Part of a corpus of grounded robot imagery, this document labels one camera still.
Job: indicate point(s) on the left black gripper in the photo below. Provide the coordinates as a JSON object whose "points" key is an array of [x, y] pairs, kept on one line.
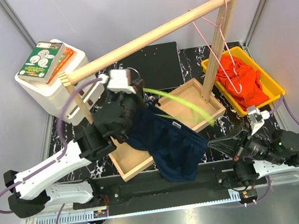
{"points": [[138, 97]]}

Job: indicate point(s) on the wooden clothes rack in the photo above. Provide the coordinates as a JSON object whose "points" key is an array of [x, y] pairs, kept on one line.
{"points": [[192, 90]]}

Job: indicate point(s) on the lime green hanger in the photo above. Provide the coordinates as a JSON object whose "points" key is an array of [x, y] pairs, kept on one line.
{"points": [[204, 115]]}

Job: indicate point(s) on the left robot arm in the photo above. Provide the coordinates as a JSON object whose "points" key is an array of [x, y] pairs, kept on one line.
{"points": [[34, 189]]}

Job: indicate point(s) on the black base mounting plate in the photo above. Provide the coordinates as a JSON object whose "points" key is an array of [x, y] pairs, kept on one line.
{"points": [[216, 183]]}

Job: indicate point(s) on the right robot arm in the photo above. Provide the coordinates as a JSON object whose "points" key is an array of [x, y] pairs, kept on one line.
{"points": [[253, 158]]}

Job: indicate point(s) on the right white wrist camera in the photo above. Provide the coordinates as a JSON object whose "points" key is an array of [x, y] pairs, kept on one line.
{"points": [[257, 118]]}

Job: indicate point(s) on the navy blue shorts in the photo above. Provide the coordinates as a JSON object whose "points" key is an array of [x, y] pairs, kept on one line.
{"points": [[176, 149]]}

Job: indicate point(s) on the orange book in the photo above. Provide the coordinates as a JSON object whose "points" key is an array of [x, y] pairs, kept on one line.
{"points": [[68, 52]]}

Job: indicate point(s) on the black square board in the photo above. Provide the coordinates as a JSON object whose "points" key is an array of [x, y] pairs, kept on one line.
{"points": [[158, 65]]}

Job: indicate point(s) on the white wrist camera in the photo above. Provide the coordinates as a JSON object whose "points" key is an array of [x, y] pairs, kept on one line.
{"points": [[257, 118], [126, 80]]}

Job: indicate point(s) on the orange shorts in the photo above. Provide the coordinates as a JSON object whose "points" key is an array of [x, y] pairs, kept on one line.
{"points": [[241, 81]]}

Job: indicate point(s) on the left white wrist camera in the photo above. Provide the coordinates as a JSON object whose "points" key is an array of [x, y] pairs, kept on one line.
{"points": [[126, 80]]}

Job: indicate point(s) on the green cover book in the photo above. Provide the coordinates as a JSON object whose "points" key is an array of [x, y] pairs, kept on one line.
{"points": [[42, 62]]}

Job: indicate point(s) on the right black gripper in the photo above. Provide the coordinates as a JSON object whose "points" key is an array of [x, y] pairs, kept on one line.
{"points": [[229, 146]]}

